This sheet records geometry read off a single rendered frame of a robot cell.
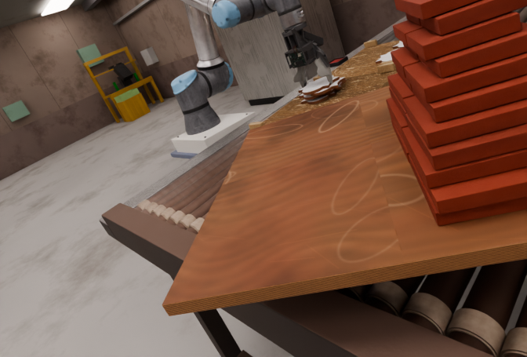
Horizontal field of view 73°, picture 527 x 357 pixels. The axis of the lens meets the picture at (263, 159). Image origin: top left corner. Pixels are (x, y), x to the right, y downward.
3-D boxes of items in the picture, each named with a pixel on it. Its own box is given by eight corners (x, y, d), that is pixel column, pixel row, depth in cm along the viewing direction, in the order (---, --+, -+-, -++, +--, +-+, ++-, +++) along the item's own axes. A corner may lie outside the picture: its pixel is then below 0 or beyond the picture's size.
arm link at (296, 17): (287, 12, 113) (308, 4, 107) (292, 26, 114) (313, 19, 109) (274, 18, 108) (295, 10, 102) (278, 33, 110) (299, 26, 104)
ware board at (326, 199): (169, 316, 38) (161, 304, 38) (252, 136, 82) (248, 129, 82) (797, 216, 24) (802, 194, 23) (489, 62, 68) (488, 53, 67)
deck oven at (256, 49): (360, 68, 510) (321, -72, 443) (315, 100, 451) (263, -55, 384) (288, 80, 620) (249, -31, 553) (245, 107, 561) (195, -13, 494)
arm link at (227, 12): (129, -46, 120) (228, 0, 97) (158, -50, 126) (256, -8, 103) (136, -10, 128) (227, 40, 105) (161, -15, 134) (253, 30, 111)
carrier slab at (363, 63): (318, 85, 142) (316, 82, 141) (365, 51, 165) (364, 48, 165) (402, 72, 116) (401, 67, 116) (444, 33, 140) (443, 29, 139)
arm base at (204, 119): (180, 136, 150) (170, 114, 147) (205, 122, 160) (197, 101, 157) (201, 133, 140) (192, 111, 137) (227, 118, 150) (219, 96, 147)
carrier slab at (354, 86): (249, 136, 117) (248, 132, 117) (315, 87, 141) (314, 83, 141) (339, 132, 92) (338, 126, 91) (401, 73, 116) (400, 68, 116)
